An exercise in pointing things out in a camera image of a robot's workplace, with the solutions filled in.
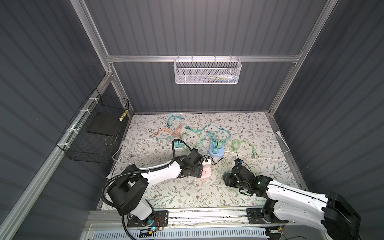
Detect pink power strip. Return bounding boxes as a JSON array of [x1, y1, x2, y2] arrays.
[[201, 165, 212, 180]]

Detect white charger plug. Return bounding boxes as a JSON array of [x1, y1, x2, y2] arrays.
[[202, 159, 212, 168]]

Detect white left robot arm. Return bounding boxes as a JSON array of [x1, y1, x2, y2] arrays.
[[102, 149, 203, 226]]

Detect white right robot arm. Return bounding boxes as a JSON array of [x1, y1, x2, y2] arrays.
[[223, 159, 361, 240]]

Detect blue power strip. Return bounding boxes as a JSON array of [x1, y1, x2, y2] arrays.
[[209, 141, 225, 159]]

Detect yellow marker pen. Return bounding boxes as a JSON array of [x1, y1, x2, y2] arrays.
[[119, 110, 129, 122]]

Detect black corrugated conduit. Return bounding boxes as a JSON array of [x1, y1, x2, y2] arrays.
[[101, 142, 192, 240]]

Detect black foam pad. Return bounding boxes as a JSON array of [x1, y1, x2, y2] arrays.
[[87, 112, 122, 137]]

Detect green multi-head cable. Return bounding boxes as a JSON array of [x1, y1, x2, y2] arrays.
[[230, 139, 259, 160]]

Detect pink multi-head charging cable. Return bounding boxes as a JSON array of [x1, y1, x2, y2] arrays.
[[154, 125, 184, 139]]

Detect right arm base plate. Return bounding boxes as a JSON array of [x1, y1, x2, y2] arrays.
[[246, 208, 288, 224]]

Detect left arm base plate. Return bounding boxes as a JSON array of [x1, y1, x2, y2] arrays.
[[126, 210, 169, 228]]

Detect white wire basket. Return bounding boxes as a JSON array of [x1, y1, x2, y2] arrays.
[[173, 58, 242, 85]]

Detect black wire basket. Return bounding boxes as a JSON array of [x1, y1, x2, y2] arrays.
[[57, 90, 130, 164]]

